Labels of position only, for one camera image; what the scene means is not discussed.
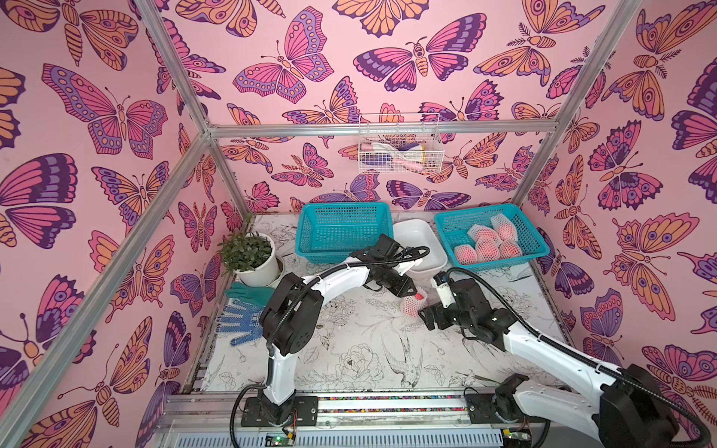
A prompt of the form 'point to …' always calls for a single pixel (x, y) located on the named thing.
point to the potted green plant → (252, 257)
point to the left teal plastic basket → (330, 232)
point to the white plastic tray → (415, 233)
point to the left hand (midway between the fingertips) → (416, 290)
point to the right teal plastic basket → (454, 231)
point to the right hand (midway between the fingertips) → (433, 304)
